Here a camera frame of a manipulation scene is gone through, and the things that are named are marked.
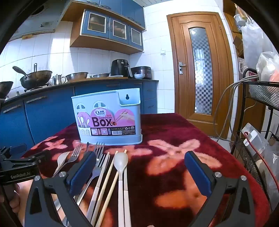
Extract blue base cabinets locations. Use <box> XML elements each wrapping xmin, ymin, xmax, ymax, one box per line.
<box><xmin>0</xmin><ymin>81</ymin><xmax>158</xmax><ymax>153</ymax></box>

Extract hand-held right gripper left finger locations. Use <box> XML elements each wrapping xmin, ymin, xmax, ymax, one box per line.
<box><xmin>24</xmin><ymin>151</ymin><xmax>97</xmax><ymax>227</ymax></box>

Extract white power adapter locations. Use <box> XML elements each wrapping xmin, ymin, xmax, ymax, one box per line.
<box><xmin>241</xmin><ymin>123</ymin><xmax>268</xmax><ymax>153</ymax></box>

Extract white hanging plastic bag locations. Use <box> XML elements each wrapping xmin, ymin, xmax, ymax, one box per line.
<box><xmin>241</xmin><ymin>19</ymin><xmax>273</xmax><ymax>70</ymax></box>

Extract wooden chopstick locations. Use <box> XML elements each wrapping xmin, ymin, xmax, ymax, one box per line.
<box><xmin>95</xmin><ymin>150</ymin><xmax>127</xmax><ymax>227</ymax></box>
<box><xmin>90</xmin><ymin>151</ymin><xmax>118</xmax><ymax>226</ymax></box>

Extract clear plastic bag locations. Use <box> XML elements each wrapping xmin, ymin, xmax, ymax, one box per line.
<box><xmin>256</xmin><ymin>51</ymin><xmax>279</xmax><ymax>82</ymax></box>

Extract white handled utensil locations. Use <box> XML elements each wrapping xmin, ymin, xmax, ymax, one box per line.
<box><xmin>123</xmin><ymin>167</ymin><xmax>131</xmax><ymax>227</ymax></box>

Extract red floral blanket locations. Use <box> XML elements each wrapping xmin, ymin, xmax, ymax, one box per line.
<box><xmin>21</xmin><ymin>113</ymin><xmax>271</xmax><ymax>227</ymax></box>

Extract light blue utensil holder box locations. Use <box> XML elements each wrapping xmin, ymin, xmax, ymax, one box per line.
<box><xmin>71</xmin><ymin>88</ymin><xmax>143</xmax><ymax>145</ymax></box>

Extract small metal fork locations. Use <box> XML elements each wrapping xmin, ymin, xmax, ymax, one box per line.
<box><xmin>65</xmin><ymin>145</ymin><xmax>82</xmax><ymax>165</ymax></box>

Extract large metal bowl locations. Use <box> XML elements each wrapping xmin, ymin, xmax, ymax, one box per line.
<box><xmin>65</xmin><ymin>72</ymin><xmax>89</xmax><ymax>82</ymax></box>

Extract white handled fork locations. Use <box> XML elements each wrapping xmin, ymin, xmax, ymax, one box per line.
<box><xmin>86</xmin><ymin>152</ymin><xmax>110</xmax><ymax>222</ymax></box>

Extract white plastic spoon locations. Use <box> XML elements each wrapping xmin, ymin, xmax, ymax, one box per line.
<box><xmin>114</xmin><ymin>152</ymin><xmax>127</xmax><ymax>227</ymax></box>

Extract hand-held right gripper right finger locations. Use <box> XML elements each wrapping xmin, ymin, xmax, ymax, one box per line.
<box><xmin>184</xmin><ymin>151</ymin><xmax>256</xmax><ymax>227</ymax></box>

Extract dark frying pan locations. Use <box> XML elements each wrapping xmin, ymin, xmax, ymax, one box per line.
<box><xmin>0</xmin><ymin>81</ymin><xmax>14</xmax><ymax>99</ymax></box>

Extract grey range hood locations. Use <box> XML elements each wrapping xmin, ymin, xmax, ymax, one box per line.
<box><xmin>13</xmin><ymin>0</ymin><xmax>72</xmax><ymax>40</ymax></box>

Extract gas stove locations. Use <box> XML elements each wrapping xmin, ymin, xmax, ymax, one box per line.
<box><xmin>16</xmin><ymin>83</ymin><xmax>53</xmax><ymax>96</ymax></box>

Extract metal kettle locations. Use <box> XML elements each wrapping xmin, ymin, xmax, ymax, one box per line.
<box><xmin>52</xmin><ymin>74</ymin><xmax>67</xmax><ymax>85</ymax></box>

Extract wooden door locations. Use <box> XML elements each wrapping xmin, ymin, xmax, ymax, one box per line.
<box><xmin>167</xmin><ymin>11</ymin><xmax>235</xmax><ymax>139</ymax></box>

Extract black wire rack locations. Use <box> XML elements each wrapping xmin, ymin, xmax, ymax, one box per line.
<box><xmin>231</xmin><ymin>68</ymin><xmax>279</xmax><ymax>210</ymax></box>

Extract person's left hand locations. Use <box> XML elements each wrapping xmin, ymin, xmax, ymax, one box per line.
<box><xmin>10</xmin><ymin>182</ymin><xmax>30</xmax><ymax>220</ymax></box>

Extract glass door wall cabinet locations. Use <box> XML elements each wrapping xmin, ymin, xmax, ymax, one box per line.
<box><xmin>70</xmin><ymin>9</ymin><xmax>146</xmax><ymax>55</ymax></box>

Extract metal ladle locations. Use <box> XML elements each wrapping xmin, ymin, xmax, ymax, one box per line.
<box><xmin>12</xmin><ymin>66</ymin><xmax>30</xmax><ymax>80</ymax></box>

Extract red cable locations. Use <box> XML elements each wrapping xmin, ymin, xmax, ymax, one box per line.
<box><xmin>244</xmin><ymin>131</ymin><xmax>279</xmax><ymax>186</ymax></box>

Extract black air fryer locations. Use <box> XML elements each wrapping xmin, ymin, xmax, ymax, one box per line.
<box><xmin>110</xmin><ymin>59</ymin><xmax>131</xmax><ymax>77</ymax></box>

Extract wooden board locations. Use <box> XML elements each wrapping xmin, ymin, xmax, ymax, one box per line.
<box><xmin>66</xmin><ymin>76</ymin><xmax>129</xmax><ymax>83</ymax></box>

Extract dark metal wok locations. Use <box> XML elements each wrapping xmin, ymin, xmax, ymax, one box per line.
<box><xmin>20</xmin><ymin>63</ymin><xmax>53</xmax><ymax>90</ymax></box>

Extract grey cables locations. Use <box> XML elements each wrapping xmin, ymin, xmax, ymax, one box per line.
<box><xmin>212</xmin><ymin>74</ymin><xmax>260</xmax><ymax>140</ymax></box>

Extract black rice cooker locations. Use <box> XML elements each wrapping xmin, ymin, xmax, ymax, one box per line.
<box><xmin>131</xmin><ymin>66</ymin><xmax>152</xmax><ymax>80</ymax></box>

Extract wooden shelf unit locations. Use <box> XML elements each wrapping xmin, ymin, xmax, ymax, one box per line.
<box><xmin>222</xmin><ymin>0</ymin><xmax>247</xmax><ymax>59</ymax></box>

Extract blue wall cabinet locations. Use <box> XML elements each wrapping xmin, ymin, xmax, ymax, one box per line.
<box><xmin>72</xmin><ymin>0</ymin><xmax>146</xmax><ymax>31</ymax></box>

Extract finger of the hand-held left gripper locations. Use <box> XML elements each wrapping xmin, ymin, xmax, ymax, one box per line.
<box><xmin>0</xmin><ymin>143</ymin><xmax>28</xmax><ymax>161</ymax></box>
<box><xmin>2</xmin><ymin>149</ymin><xmax>51</xmax><ymax>169</ymax></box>

